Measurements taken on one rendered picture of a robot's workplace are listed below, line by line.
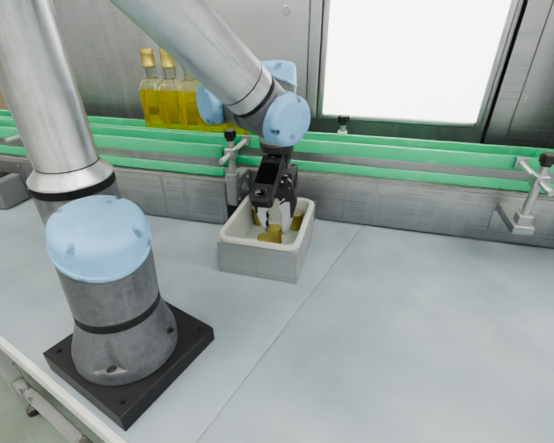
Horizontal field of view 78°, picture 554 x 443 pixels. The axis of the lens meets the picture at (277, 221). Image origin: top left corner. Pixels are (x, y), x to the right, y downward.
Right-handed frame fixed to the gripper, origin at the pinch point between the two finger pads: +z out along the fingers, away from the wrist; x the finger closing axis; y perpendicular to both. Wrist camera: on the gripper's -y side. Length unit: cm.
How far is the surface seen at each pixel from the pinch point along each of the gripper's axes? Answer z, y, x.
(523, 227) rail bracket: -5, 7, -51
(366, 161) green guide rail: -11.7, 18.9, -18.3
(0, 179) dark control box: -3, 0, 81
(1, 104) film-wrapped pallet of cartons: 43, 250, 411
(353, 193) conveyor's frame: -3.5, 16.7, -16.1
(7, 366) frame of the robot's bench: 54, -20, 84
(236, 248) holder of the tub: -1.4, -11.2, 4.8
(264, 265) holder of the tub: 1.8, -11.1, -1.0
